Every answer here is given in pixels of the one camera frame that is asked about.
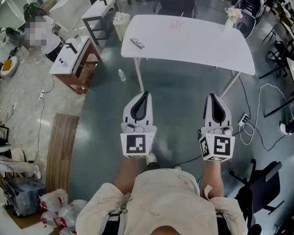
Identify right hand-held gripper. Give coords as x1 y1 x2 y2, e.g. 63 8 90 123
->
198 93 236 162

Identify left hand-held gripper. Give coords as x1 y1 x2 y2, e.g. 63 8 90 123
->
120 91 158 159

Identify person's left forearm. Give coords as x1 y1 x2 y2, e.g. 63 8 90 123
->
112 157 149 195

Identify person's right forearm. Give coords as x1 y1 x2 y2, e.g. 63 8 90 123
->
201 160 225 200

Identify person's white shoe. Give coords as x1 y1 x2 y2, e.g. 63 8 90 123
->
146 152 157 165

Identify black eyeglasses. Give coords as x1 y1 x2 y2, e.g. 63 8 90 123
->
129 37 146 50

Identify black swivel chair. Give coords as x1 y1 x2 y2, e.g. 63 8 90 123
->
229 158 285 230

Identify wooden board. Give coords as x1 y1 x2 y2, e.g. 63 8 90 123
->
45 113 80 195

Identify cream waste bin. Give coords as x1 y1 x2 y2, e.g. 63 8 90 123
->
112 11 131 42

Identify white cabinet brown sides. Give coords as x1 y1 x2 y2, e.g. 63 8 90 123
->
49 35 101 95

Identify white vase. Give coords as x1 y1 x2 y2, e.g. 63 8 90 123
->
222 18 234 34

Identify person's cream shirt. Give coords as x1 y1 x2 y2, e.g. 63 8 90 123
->
75 167 249 235

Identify black tap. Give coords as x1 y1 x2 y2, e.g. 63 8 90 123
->
64 42 78 54

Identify pale pink flowers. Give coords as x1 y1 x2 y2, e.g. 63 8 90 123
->
224 7 243 24

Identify clear plastic bag red print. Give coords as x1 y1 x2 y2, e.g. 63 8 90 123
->
38 188 69 212
40 199 89 230

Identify white bathtub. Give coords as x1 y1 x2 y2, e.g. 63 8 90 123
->
49 0 85 31

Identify round white basket orange cushion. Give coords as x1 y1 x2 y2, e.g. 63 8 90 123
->
1 55 20 78

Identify grey plastic storage box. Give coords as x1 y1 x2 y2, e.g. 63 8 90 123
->
4 176 46 216

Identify white cable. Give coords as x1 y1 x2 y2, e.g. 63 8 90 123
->
239 83 294 146

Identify white side table black frame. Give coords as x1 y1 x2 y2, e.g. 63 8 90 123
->
81 0 118 46

